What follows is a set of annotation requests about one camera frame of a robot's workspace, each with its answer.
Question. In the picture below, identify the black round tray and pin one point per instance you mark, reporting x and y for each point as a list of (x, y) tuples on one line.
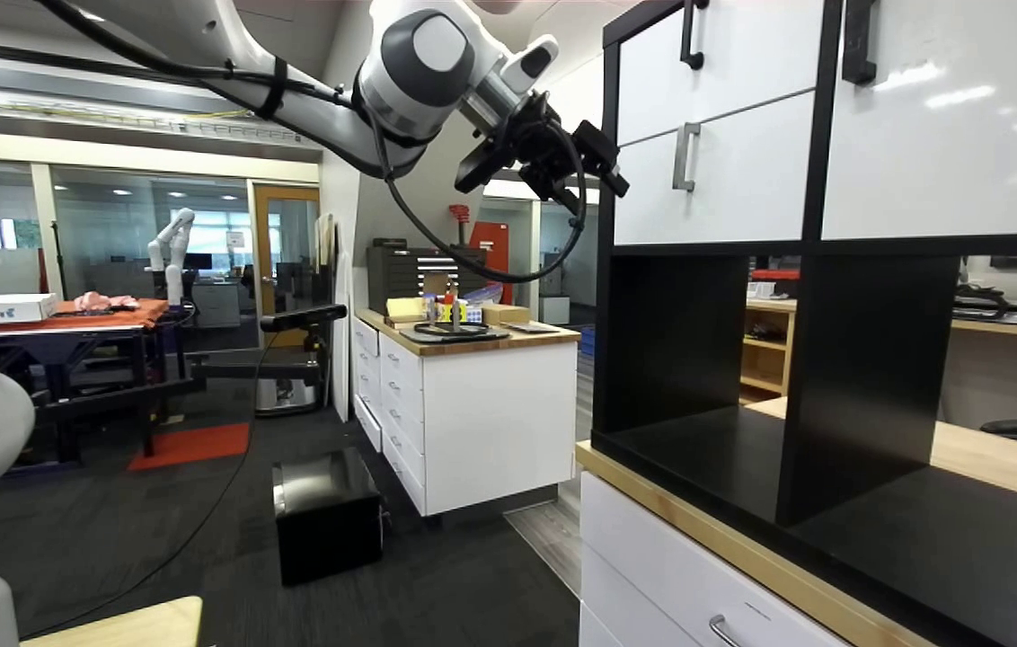
[(457, 332)]

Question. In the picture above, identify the white cabinet door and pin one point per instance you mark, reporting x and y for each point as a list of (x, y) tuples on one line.
[(959, 118)]

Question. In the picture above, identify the black box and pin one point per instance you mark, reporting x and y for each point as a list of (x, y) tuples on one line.
[(321, 515)]

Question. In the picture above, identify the white island cabinet wooden top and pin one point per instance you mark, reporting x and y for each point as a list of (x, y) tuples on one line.
[(492, 417)]

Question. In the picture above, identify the red cabinet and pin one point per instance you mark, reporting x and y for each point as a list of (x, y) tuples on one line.
[(488, 252)]

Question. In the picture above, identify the black metal frame bench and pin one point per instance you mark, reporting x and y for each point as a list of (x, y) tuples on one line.
[(277, 364)]

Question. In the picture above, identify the black tool chest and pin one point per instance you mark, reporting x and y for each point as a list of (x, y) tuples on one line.
[(404, 273)]

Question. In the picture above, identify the black cabinet frame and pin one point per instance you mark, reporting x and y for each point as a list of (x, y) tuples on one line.
[(868, 361)]

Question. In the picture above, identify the colourful small items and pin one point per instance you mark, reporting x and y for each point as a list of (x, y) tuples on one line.
[(450, 311)]

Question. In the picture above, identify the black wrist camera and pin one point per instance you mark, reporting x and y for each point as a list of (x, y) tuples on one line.
[(479, 165)]

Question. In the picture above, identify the small white robot arm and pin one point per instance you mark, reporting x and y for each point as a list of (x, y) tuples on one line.
[(173, 252)]

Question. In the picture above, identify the wooden shelf unit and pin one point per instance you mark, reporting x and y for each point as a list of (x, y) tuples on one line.
[(766, 346)]

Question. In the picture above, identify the wooden door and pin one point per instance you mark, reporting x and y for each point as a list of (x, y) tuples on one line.
[(261, 252)]

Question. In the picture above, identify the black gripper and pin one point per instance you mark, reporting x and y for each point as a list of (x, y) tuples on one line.
[(530, 134)]

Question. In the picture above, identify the table with red cloth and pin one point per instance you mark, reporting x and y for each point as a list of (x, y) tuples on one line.
[(63, 324)]

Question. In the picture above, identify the red floor mat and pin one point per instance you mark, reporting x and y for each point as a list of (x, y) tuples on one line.
[(196, 445)]

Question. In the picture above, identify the small wooden box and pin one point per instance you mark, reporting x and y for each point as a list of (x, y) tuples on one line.
[(509, 315)]

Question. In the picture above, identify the white base cabinet wooden top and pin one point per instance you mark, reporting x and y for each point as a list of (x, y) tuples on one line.
[(651, 575)]

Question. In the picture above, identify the light wooden table corner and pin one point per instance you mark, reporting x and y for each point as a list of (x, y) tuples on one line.
[(148, 621)]

